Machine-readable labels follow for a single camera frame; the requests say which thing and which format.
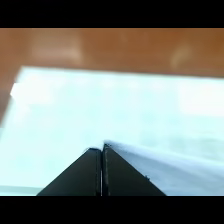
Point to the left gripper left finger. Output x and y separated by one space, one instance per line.
80 178

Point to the light blue shirt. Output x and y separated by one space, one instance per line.
186 170

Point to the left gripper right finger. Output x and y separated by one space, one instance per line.
125 180

